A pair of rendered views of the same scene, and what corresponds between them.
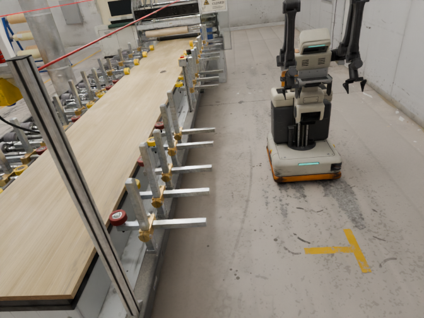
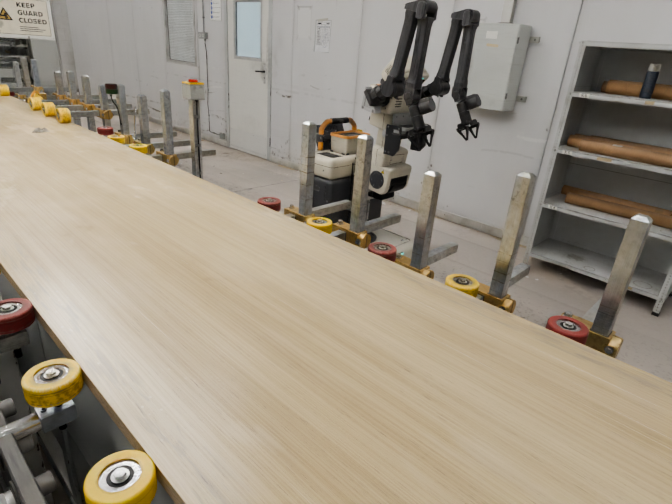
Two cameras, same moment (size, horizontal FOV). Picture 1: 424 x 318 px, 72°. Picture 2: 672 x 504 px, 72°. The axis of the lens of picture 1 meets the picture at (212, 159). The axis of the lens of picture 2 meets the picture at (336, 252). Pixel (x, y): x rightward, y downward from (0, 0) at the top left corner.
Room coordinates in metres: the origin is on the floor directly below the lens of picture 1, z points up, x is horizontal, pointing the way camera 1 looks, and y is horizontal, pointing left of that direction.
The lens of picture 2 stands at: (0.99, 1.45, 1.40)
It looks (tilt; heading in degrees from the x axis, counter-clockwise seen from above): 24 degrees down; 305
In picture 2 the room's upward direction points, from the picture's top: 5 degrees clockwise
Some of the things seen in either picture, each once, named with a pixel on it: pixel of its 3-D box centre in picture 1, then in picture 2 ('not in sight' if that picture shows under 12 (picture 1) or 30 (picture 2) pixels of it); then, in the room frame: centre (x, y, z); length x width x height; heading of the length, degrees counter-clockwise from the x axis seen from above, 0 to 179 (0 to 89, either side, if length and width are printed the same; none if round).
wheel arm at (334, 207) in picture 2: (187, 132); (310, 214); (2.03, 0.16, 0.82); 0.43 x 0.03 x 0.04; 83
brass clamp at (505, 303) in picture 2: (158, 196); (487, 298); (1.28, 0.32, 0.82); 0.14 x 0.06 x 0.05; 173
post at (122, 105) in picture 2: (195, 70); (124, 129); (3.49, 0.05, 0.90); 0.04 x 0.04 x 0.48; 83
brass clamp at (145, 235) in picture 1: (147, 228); (587, 335); (1.03, 0.35, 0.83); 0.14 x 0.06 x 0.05; 173
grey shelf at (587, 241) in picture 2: not in sight; (628, 175); (1.20, -2.09, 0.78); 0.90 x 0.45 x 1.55; 173
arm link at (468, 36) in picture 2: (356, 27); (465, 57); (2.04, -1.07, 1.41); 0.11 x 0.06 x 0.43; 83
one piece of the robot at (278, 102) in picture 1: (300, 111); (348, 187); (2.61, -0.92, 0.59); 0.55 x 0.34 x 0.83; 83
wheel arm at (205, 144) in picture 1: (182, 146); (359, 230); (1.78, 0.19, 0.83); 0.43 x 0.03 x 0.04; 83
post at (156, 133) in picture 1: (164, 164); (420, 251); (1.50, 0.29, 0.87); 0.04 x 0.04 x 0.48; 83
